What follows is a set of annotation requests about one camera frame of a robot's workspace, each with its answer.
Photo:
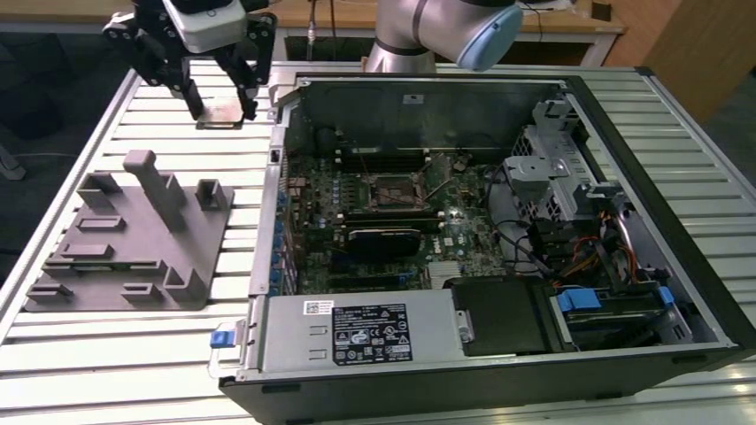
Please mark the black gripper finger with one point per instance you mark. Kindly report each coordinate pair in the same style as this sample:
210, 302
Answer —
151, 53
263, 53

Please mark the silver CPU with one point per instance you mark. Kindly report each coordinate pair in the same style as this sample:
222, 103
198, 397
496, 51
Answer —
223, 110

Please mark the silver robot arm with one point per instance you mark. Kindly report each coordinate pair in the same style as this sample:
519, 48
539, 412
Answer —
407, 26

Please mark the CPU socket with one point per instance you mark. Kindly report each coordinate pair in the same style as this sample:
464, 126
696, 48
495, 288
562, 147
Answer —
395, 192

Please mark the grey case latch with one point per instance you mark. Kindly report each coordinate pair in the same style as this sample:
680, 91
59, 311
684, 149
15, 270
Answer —
280, 86

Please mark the RAM slot with white clips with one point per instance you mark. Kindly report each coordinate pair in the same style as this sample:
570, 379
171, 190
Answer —
384, 163
384, 152
390, 215
390, 224

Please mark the white furniture leg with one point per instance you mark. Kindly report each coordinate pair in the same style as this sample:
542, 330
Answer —
8, 166

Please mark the round coin battery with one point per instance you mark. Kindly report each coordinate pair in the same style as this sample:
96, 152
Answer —
458, 166

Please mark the black graphics card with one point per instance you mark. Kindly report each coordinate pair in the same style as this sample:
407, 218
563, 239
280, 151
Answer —
384, 243

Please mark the grey parts rack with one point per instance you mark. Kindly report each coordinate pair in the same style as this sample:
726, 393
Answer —
148, 265

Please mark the wooden desk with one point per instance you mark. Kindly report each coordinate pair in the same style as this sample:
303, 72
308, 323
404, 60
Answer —
562, 24

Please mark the silver metal drive cage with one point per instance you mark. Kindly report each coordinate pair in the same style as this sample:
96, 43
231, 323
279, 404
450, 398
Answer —
531, 170

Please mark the black expansion slot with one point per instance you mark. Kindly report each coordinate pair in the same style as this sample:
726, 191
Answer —
360, 281

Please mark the green motherboard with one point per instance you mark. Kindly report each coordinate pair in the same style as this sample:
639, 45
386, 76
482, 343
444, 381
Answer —
479, 248

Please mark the small black box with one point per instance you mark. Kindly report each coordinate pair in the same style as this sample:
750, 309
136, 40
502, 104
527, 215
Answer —
603, 10

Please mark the silver chipset heatsink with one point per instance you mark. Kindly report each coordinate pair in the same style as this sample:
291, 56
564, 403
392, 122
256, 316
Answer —
446, 272

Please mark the silver power supply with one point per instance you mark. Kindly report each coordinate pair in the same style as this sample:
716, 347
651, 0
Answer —
283, 336

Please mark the blue plastic latch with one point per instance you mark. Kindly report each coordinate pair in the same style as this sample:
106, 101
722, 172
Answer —
222, 338

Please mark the wooden cabinet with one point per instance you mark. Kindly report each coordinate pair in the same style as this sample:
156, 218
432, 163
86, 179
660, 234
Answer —
696, 57

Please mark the hard disk in blue carrier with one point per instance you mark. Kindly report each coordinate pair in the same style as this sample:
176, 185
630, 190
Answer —
576, 301

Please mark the black PC case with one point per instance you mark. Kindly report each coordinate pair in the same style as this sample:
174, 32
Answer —
414, 398

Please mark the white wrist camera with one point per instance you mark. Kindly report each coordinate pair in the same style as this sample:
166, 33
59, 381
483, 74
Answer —
207, 26

